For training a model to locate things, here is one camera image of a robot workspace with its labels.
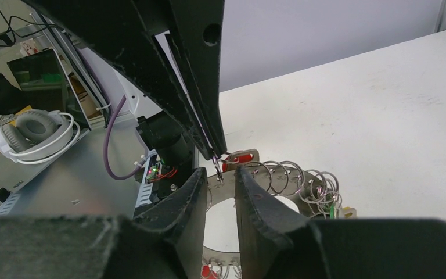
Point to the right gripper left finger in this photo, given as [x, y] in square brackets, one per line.
[165, 241]

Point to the white grey headphones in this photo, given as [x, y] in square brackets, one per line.
[38, 136]

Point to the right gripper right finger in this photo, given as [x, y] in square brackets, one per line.
[277, 242]

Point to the key with red tag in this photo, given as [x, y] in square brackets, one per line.
[232, 160]

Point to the dark laptop screen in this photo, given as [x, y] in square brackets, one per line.
[48, 85]

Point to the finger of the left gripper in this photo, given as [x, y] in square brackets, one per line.
[132, 37]
[195, 36]

